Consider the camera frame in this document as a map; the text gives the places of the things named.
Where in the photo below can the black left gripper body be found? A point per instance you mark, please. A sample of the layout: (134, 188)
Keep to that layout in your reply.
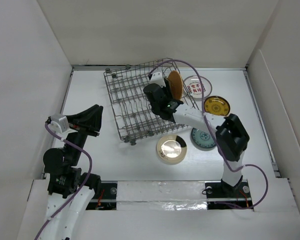
(80, 137)

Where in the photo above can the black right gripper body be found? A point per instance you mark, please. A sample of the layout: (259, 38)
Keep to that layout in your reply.
(165, 93)

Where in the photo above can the orange woven bamboo plate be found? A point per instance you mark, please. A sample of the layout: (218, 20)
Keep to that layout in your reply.
(176, 84)

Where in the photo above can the cream plate with green brushstroke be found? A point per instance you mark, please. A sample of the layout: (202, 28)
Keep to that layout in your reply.
(171, 149)

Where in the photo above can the yellow plate with brown rim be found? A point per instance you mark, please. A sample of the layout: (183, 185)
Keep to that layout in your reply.
(217, 105)

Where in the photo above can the glossy black plate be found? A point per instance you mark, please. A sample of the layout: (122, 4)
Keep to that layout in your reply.
(168, 86)

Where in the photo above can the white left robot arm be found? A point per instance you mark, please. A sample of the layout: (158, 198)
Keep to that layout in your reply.
(71, 182)

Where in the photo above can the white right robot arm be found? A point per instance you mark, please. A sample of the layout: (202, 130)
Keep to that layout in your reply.
(228, 132)

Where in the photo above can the white plate with red characters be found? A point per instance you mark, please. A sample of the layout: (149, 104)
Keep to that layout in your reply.
(194, 87)

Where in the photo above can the blue floral plate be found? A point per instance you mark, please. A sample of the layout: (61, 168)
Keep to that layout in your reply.
(202, 140)

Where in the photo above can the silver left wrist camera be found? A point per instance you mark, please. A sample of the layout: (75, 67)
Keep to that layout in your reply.
(58, 123)

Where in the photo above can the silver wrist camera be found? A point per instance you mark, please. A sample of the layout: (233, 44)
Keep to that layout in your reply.
(58, 123)
(157, 78)

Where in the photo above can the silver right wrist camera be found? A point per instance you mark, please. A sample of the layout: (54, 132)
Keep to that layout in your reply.
(157, 78)

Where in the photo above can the grey wire dish rack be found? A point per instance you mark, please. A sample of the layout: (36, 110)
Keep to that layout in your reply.
(131, 110)

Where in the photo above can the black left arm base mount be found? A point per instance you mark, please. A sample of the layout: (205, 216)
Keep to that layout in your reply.
(106, 198)

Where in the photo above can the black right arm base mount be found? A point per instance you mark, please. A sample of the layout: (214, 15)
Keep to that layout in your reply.
(215, 194)

